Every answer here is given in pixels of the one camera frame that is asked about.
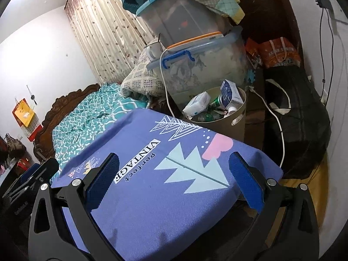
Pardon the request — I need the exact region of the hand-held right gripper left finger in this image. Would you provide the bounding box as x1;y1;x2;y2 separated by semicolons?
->
28;152;120;261

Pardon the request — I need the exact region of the orange shopping bag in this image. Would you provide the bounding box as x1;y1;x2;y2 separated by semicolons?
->
245;37;302;70

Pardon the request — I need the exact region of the white tissue packet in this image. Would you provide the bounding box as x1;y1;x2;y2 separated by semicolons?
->
182;92;211;116

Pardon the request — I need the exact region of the clear storage box orange lid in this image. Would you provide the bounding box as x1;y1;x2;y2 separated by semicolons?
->
147;27;249;101

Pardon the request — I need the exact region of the large black bag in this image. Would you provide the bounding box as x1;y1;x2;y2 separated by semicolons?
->
264;65;331;177

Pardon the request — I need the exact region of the dark wooden cabinet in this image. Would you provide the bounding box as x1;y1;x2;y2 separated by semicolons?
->
223;0;308;68

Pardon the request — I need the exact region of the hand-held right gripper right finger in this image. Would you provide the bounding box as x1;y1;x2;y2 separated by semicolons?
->
229;152;319;261

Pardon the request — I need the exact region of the checked pillow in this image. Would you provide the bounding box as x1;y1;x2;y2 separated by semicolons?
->
120;52;169;98

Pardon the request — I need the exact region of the teal patterned bed sheet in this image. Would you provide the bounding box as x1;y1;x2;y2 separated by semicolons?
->
52;83;158;166

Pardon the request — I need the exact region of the blue printed tablecloth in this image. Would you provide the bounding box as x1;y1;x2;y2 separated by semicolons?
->
50;108;283;256

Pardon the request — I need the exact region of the carved wooden headboard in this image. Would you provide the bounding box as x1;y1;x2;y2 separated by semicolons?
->
33;84;101;164

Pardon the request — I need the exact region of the yellow red wall calendar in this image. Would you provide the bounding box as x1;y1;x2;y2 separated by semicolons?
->
12;99;42;142

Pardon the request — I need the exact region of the red box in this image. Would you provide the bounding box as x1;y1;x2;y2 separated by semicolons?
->
16;156;34;172

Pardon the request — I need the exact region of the beige round bin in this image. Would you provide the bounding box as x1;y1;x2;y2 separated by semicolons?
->
185;86;247;143

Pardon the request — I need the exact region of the floral beige curtain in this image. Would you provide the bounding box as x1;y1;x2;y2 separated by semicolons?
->
65;0;161;86

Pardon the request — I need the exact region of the white mug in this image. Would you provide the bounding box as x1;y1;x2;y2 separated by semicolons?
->
144;41;164;60

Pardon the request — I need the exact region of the black cable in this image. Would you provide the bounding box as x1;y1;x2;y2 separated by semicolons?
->
319;7;336;104

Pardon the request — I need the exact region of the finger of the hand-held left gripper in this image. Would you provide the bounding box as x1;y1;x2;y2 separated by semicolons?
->
3;163;41;196
28;158;60;189

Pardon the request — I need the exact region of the clear storage box blue lid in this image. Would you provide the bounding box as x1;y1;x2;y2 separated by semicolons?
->
136;0;231;47

